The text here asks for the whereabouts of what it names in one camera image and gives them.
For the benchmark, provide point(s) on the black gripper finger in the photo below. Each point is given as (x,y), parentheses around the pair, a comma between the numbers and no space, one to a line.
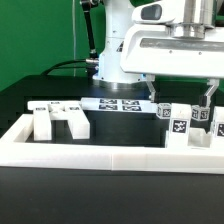
(149,81)
(205,99)

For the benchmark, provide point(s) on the white chair back part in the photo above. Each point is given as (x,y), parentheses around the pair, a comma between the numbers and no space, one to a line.
(45,112)

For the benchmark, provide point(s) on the white flat tagged plank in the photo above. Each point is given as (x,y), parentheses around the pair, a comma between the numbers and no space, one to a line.
(118,105)

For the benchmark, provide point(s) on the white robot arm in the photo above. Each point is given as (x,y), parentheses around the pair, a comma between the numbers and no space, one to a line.
(118,22)

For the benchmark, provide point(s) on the white chair seat part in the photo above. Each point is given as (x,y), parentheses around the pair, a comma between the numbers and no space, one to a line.
(198,137)

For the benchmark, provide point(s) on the white tagged cube middle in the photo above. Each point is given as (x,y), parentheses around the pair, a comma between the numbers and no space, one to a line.
(163,110)

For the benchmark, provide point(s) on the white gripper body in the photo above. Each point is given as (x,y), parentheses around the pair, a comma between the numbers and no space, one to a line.
(175,38)

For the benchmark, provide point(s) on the white tagged block front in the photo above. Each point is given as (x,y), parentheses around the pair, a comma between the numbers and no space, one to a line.
(179,124)

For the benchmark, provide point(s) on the white tagged cube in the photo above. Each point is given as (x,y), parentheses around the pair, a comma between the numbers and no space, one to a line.
(163,110)
(200,113)

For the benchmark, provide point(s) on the white tagged cube right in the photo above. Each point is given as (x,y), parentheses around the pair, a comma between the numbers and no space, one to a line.
(200,113)

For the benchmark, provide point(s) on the white U-shaped border frame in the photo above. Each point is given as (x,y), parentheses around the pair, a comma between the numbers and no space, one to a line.
(15,151)

